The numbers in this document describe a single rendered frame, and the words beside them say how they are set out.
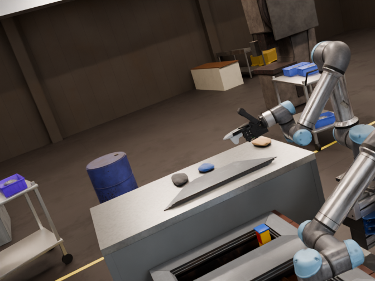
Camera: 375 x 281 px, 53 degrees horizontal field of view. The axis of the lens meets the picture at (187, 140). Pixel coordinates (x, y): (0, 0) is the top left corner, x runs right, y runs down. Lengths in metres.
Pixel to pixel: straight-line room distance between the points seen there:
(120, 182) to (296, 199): 2.60
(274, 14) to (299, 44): 0.88
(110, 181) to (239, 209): 2.55
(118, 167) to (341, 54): 3.19
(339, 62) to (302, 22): 5.14
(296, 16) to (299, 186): 4.82
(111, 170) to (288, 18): 3.96
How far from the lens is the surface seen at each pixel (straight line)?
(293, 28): 6.77
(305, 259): 1.11
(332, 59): 1.75
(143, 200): 2.30
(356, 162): 1.27
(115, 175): 4.44
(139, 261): 2.04
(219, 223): 2.10
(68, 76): 11.69
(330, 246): 1.18
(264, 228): 1.98
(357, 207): 1.87
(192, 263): 1.98
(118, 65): 11.94
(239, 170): 2.22
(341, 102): 1.93
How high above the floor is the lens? 1.93
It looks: 16 degrees down
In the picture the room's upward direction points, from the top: 18 degrees counter-clockwise
